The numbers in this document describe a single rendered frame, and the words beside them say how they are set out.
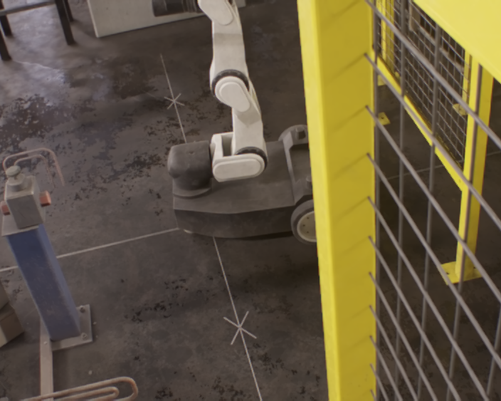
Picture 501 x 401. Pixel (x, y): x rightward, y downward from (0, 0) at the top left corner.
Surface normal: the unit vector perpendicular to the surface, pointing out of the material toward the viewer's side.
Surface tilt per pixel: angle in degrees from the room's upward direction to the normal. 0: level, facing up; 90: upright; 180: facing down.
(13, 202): 90
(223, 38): 115
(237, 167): 90
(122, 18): 90
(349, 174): 90
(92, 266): 0
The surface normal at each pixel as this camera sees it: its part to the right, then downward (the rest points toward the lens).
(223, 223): -0.22, 0.63
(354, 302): 0.23, 0.58
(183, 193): -0.11, -0.78
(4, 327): 0.68, 0.39
